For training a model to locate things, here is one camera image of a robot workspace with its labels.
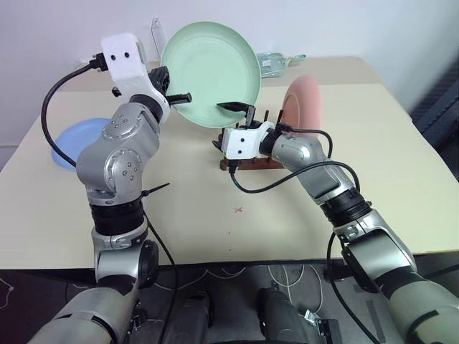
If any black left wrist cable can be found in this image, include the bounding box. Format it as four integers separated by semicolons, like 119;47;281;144
40;52;110;168

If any clear plastic holder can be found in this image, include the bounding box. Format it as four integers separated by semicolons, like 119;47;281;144
149;16;166;60

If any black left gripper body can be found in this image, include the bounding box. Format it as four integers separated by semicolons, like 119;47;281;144
148;65;174;97

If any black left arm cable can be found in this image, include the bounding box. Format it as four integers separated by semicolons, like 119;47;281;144
144;214;179;344

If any black zip tie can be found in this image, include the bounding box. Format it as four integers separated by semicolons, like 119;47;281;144
141;183;171;199

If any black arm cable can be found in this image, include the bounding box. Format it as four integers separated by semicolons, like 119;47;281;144
324;231;365;325
144;214;179;344

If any dark rounded robot leg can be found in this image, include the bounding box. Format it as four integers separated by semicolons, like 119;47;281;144
257;286;313;344
168;289;217;344

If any wooden dish rack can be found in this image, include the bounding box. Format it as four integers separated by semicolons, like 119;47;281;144
212;108;293;173

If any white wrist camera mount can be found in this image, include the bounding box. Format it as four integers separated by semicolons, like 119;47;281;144
100;32;170;109
220;120;276;161

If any blue plate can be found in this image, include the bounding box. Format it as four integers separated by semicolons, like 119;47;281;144
50;118;113;173

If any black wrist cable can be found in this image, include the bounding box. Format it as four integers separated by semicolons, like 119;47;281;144
229;123;361;196
40;52;110;168

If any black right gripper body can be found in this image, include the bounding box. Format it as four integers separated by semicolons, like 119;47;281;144
242;105;265;129

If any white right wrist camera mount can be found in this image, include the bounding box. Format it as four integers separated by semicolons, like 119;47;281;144
220;120;276;161

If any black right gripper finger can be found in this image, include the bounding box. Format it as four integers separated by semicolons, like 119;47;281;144
217;101;249;113

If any pink plate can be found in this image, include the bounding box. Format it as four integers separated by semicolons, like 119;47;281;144
282;75;324;136

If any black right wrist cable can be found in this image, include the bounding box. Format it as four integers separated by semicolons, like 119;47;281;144
229;123;361;196

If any clear glass container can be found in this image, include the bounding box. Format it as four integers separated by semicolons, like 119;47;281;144
257;52;307;79

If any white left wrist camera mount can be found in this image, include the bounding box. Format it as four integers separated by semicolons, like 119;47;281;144
100;32;170;109

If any green plate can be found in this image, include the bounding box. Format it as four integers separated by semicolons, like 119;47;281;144
160;21;262;129

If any white floor cable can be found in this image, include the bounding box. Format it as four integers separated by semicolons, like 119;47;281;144
267;264;325;313

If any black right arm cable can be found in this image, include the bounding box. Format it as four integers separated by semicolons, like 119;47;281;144
324;231;365;325

